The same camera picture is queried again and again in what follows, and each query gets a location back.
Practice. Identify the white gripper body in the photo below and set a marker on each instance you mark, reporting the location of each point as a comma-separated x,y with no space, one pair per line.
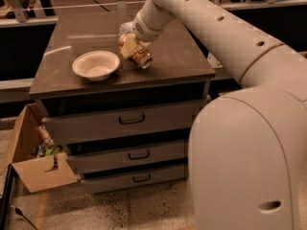
143,30

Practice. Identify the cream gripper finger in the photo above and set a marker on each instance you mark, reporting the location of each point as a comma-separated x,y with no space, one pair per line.
128,45

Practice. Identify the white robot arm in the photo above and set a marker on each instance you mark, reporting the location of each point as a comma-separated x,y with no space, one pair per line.
246,148

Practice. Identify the white paper bowl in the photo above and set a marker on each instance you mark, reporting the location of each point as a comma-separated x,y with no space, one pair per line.
96,65

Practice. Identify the snack can in box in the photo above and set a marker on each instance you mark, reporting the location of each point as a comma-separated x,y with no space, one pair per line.
45,136

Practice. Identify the clear plastic water bottle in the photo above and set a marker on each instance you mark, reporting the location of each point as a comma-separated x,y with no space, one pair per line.
126,28

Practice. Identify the grey drawer cabinet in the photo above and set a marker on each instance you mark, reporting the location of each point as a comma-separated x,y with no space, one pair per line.
179,73

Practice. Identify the top grey drawer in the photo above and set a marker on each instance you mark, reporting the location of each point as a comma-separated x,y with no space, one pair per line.
88,127

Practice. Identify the grey drawer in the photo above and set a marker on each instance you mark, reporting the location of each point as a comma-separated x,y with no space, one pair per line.
88,127
134,179
128,157

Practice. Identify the middle grey drawer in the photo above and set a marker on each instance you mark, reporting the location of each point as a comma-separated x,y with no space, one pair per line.
128,157

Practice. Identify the green bag in box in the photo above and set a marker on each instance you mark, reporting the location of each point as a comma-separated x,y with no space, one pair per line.
52,151

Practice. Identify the bottom grey drawer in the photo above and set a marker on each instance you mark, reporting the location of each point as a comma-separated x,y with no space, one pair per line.
134,179

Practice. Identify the brown cardboard box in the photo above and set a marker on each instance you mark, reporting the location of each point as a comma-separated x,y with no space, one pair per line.
26,154

